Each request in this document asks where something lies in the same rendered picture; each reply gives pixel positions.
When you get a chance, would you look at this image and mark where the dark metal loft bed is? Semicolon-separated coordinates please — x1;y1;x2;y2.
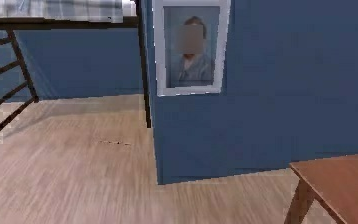
0;0;153;144

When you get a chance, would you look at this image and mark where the brown wooden table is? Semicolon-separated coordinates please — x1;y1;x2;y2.
283;152;358;224

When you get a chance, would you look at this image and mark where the white framed portrait picture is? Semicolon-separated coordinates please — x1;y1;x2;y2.
151;0;232;98

